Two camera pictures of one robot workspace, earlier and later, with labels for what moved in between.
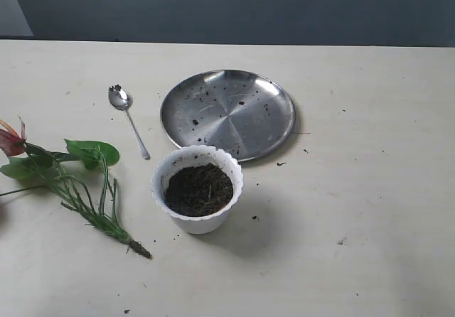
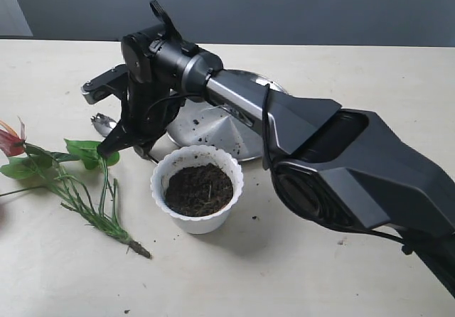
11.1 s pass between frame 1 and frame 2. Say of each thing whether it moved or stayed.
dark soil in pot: stayed
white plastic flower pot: stayed
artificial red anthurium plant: stayed
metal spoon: moved
